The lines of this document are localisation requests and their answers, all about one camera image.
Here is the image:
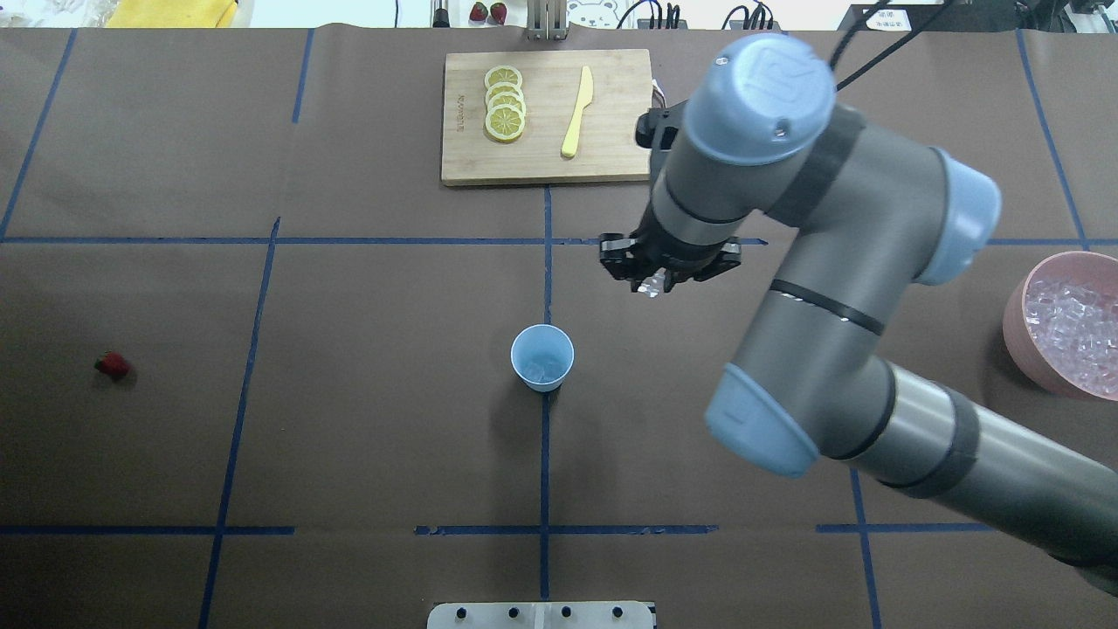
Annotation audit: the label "red strawberry on table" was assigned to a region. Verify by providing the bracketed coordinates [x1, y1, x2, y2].
[94, 351, 131, 381]

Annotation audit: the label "aluminium frame post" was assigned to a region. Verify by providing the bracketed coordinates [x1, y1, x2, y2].
[525, 0, 569, 41]

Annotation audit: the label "yellow plastic knife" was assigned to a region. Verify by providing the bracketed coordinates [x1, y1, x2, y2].
[560, 66, 595, 159]

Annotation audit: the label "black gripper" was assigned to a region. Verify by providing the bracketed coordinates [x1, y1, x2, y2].
[599, 228, 742, 292]

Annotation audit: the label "spare strawberries on tray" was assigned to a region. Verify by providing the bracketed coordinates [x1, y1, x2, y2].
[467, 1, 508, 25]

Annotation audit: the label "yellow cloth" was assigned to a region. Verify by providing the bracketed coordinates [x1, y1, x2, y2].
[107, 1, 239, 29]

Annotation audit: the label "wooden cutting board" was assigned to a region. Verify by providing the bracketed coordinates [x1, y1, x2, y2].
[442, 49, 653, 187]

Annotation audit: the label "blue tape grid lines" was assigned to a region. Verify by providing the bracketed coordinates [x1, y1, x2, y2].
[3, 25, 1115, 628]

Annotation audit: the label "clear ice cube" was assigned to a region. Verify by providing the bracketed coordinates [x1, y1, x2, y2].
[636, 268, 672, 299]

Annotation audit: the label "pink bowl of ice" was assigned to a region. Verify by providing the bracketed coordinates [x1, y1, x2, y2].
[1003, 251, 1117, 402]

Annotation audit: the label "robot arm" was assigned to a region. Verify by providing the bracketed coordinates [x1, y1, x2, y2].
[599, 34, 1117, 595]

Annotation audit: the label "blue plastic cup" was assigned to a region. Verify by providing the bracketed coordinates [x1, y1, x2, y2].
[510, 325, 576, 393]

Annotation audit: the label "white pole with base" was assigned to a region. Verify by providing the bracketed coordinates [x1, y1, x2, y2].
[426, 600, 659, 628]

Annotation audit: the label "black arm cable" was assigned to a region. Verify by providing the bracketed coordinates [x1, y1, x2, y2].
[828, 0, 957, 93]

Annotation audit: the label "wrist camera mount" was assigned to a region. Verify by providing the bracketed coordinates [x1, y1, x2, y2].
[634, 101, 686, 152]

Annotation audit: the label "black power strip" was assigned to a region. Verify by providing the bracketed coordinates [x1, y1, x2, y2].
[839, 3, 937, 32]

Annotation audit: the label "lemon slices row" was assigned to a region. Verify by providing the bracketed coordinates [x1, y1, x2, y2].
[484, 65, 528, 143]

